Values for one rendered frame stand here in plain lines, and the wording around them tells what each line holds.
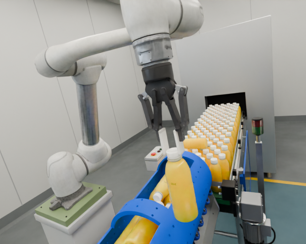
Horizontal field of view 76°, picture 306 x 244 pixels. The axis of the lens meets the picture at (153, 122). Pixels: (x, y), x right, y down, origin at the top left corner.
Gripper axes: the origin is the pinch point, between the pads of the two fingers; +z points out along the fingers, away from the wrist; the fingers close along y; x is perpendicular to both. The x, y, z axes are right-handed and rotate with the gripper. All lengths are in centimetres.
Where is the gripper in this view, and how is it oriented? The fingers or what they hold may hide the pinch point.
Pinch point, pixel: (171, 141)
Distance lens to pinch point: 52.4
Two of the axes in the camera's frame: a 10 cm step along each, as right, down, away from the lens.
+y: 8.5, -0.7, -5.2
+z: 2.1, 9.5, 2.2
